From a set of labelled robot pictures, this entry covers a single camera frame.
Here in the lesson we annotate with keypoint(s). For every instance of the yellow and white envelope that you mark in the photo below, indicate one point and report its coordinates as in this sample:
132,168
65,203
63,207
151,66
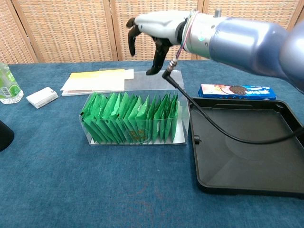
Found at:
95,77

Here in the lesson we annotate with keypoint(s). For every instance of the clear plastic bottle green label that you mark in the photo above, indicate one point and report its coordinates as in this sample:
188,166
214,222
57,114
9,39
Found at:
9,90

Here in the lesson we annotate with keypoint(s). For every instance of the clear plastic box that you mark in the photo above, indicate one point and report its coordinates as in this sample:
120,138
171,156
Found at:
154,80

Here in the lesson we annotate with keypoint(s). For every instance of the black rounded object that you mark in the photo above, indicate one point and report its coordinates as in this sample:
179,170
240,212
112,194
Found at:
4,135

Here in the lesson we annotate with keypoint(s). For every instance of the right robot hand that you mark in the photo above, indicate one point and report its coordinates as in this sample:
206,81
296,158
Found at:
161,23

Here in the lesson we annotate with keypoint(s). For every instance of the black plastic tray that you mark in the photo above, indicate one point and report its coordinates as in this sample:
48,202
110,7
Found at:
249,166

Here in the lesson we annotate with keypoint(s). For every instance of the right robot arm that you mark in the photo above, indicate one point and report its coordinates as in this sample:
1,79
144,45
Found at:
249,40

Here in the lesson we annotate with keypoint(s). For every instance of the small white card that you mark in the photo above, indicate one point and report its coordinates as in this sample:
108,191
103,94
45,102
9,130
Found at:
130,74

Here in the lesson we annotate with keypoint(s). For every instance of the white tissue pack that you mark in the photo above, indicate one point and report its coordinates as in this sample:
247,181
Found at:
41,97

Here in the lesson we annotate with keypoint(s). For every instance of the wicker folding screen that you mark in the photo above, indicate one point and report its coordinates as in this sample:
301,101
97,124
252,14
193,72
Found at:
71,28

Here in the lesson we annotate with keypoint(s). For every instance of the green tea bags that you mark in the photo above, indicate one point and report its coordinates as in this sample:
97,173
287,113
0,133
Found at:
179,140

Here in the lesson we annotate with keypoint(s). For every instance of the blue tablecloth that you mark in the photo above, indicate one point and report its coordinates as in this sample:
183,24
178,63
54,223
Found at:
95,190

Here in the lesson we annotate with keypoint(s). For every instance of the blue cookie box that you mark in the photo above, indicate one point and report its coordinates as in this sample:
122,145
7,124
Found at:
237,91

